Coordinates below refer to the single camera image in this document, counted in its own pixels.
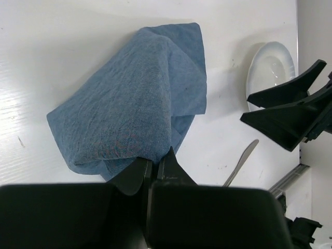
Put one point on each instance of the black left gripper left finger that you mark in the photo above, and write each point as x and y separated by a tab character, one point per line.
85	215

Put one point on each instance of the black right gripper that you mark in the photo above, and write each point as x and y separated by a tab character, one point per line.
303	120

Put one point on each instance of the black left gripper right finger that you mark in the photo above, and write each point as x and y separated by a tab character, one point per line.
183	214

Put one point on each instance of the blue cloth napkin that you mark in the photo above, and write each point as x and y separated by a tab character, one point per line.
141	103

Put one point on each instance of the white round plate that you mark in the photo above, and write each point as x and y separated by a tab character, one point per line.
272	65

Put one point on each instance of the silver table knife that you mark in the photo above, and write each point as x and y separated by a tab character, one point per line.
245	155

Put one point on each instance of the aluminium rail frame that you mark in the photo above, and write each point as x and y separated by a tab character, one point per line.
282	185

